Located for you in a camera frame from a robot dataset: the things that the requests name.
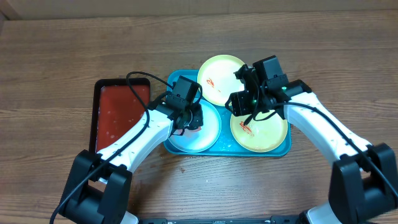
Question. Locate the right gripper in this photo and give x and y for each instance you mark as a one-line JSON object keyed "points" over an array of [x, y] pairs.
{"points": [[240, 102]]}

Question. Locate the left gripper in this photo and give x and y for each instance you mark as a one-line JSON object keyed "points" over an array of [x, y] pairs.
{"points": [[198, 119]]}

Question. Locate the dark sponge with pink base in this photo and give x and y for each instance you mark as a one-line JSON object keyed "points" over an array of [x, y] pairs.
{"points": [[194, 129]]}

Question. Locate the light blue plate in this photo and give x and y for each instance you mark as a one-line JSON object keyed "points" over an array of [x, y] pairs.
{"points": [[202, 138]]}

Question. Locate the green-rimmed plate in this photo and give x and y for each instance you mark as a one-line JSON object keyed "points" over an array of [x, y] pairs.
{"points": [[259, 136], [217, 78]]}

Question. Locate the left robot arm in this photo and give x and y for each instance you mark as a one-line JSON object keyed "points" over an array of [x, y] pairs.
{"points": [[99, 184]]}

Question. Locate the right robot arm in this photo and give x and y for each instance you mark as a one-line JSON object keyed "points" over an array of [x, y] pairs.
{"points": [[363, 181]]}

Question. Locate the teal plastic serving tray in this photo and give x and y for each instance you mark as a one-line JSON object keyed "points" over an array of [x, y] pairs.
{"points": [[226, 145]]}

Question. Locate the black tray with red water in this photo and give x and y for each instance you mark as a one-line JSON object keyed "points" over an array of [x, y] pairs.
{"points": [[115, 111]]}

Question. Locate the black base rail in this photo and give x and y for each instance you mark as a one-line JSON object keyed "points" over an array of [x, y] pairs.
{"points": [[275, 219]]}

